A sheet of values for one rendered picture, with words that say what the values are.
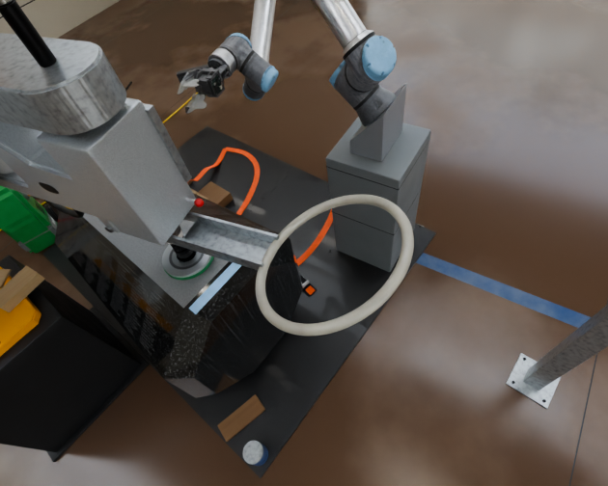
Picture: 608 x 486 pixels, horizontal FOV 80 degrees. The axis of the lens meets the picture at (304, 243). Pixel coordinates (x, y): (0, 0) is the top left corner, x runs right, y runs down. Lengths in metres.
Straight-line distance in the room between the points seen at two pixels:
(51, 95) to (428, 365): 2.00
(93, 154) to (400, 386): 1.79
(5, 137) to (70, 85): 0.54
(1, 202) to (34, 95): 2.37
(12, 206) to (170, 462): 2.11
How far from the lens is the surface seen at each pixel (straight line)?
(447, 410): 2.19
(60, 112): 1.04
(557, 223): 2.94
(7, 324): 2.11
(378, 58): 1.60
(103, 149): 1.09
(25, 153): 1.47
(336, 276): 2.42
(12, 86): 1.10
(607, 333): 1.70
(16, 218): 3.40
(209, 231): 1.35
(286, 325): 0.96
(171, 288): 1.60
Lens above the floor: 2.11
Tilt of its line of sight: 54 degrees down
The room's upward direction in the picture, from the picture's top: 14 degrees counter-clockwise
